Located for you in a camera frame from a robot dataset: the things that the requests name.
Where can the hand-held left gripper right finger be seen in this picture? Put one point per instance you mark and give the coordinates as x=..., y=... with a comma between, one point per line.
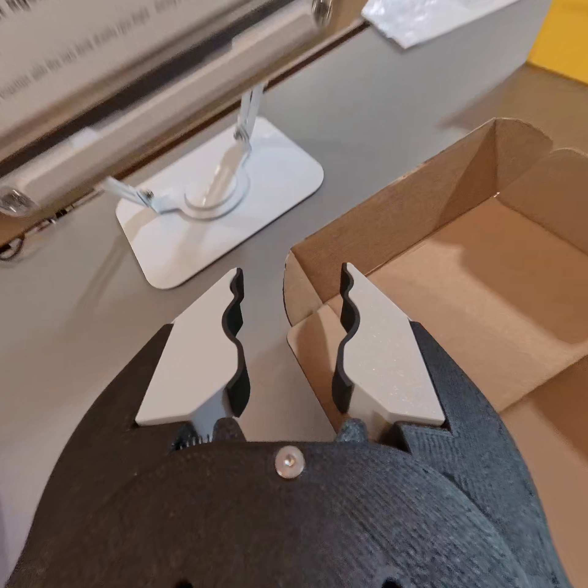
x=390, y=363

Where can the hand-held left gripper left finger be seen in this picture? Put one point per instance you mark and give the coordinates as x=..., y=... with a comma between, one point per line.
x=193, y=363

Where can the brown cardboard box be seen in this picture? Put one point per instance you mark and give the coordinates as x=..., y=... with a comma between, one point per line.
x=482, y=285

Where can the white desktop sign stand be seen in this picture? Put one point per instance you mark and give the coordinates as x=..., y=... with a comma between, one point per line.
x=275, y=183

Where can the brown cardboard sheet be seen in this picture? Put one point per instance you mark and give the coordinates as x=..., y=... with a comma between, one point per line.
x=551, y=103

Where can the clear plastic bag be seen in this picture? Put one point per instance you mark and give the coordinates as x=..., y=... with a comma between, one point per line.
x=427, y=18

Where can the yellow panel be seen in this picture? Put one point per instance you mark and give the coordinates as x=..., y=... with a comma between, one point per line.
x=562, y=32

